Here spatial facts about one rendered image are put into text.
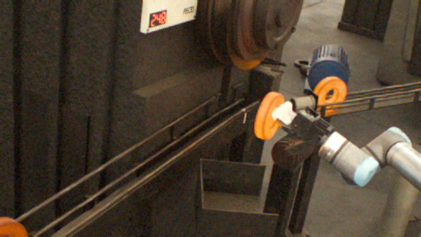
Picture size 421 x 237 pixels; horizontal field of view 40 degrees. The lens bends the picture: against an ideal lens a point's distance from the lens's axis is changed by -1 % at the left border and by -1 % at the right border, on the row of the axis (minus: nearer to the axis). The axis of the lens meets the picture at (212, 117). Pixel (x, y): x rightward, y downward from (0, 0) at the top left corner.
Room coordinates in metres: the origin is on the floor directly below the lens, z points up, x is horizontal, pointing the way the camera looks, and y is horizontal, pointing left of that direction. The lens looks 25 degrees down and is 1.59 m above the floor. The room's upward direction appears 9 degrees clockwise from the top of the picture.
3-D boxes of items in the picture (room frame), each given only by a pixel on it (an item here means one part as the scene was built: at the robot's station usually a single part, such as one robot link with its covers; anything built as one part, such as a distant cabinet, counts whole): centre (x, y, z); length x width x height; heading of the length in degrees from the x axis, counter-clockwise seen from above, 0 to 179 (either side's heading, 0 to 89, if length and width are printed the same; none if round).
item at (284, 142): (2.20, -0.36, 0.27); 0.22 x 0.13 x 0.53; 151
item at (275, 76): (2.19, -0.19, 0.68); 0.11 x 0.08 x 0.24; 61
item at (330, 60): (4.15, -0.80, 0.17); 0.57 x 0.31 x 0.34; 171
